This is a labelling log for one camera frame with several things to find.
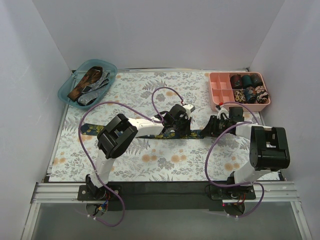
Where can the teal plastic bin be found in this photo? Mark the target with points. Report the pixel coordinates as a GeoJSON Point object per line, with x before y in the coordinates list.
{"type": "Point", "coordinates": [75, 78]}

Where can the teal rolled tie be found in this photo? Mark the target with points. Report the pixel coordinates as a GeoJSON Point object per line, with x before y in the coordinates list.
{"type": "Point", "coordinates": [246, 81]}

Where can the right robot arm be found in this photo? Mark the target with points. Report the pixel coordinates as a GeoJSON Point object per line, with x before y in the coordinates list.
{"type": "Point", "coordinates": [268, 152]}

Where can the navy patterned rolled tie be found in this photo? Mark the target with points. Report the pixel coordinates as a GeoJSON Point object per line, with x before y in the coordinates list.
{"type": "Point", "coordinates": [250, 95]}

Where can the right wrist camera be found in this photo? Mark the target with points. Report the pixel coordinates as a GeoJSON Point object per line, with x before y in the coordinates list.
{"type": "Point", "coordinates": [222, 113]}

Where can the brown orange tie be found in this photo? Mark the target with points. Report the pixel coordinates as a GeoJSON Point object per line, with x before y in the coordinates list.
{"type": "Point", "coordinates": [90, 77]}

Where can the grey patterned tie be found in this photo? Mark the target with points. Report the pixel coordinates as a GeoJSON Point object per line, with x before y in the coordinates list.
{"type": "Point", "coordinates": [90, 93]}

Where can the navy yellow floral tie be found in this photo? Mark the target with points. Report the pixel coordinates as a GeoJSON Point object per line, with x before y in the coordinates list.
{"type": "Point", "coordinates": [93, 130]}

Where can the dark red rolled tie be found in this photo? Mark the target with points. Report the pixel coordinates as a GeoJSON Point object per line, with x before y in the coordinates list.
{"type": "Point", "coordinates": [236, 81]}

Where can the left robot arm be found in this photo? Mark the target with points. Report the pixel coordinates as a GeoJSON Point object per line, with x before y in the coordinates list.
{"type": "Point", "coordinates": [115, 138]}

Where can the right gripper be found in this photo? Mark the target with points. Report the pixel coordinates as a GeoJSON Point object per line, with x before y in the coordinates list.
{"type": "Point", "coordinates": [213, 125]}

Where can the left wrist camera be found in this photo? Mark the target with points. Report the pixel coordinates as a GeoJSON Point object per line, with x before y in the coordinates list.
{"type": "Point", "coordinates": [189, 108]}

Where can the pink compartment tray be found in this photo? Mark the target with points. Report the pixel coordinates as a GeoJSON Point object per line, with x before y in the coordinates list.
{"type": "Point", "coordinates": [220, 90]}

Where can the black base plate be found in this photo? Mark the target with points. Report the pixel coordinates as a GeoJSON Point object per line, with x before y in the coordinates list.
{"type": "Point", "coordinates": [170, 195]}

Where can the black pink floral rolled tie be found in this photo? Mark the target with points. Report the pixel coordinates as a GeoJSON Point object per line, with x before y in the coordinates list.
{"type": "Point", "coordinates": [261, 94]}

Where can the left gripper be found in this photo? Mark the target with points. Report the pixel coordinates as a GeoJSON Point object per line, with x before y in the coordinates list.
{"type": "Point", "coordinates": [183, 125]}

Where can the floral table mat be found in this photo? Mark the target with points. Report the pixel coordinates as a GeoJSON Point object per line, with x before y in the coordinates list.
{"type": "Point", "coordinates": [144, 93]}

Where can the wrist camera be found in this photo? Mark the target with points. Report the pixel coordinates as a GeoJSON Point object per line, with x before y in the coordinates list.
{"type": "Point", "coordinates": [222, 113]}
{"type": "Point", "coordinates": [189, 108]}

